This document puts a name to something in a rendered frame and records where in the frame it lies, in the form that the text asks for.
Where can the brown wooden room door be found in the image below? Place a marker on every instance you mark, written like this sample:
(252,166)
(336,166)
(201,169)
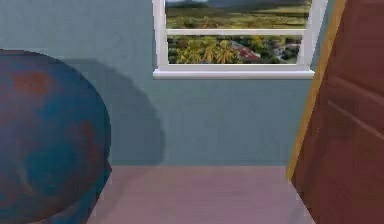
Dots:
(350,116)

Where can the blue and rust round armchair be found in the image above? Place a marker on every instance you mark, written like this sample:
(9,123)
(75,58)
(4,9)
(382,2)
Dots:
(50,133)

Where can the white framed window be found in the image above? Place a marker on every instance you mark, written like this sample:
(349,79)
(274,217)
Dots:
(233,68)

